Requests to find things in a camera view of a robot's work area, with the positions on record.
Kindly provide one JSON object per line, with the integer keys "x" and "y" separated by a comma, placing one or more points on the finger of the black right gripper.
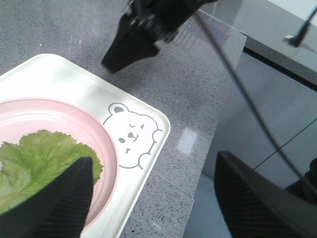
{"x": 132, "y": 43}

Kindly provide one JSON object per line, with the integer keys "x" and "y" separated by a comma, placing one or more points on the green lettuce leaf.
{"x": 35, "y": 161}

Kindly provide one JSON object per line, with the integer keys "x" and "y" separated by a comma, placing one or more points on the cream bear serving tray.
{"x": 139, "y": 130}

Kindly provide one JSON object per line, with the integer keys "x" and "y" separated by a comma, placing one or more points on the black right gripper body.
{"x": 160, "y": 19}

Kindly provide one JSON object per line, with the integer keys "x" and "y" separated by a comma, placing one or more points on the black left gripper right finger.
{"x": 254, "y": 207}

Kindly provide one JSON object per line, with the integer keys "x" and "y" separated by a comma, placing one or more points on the pink round plate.
{"x": 19, "y": 117}

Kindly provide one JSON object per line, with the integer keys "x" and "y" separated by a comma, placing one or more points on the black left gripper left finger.
{"x": 59, "y": 210}

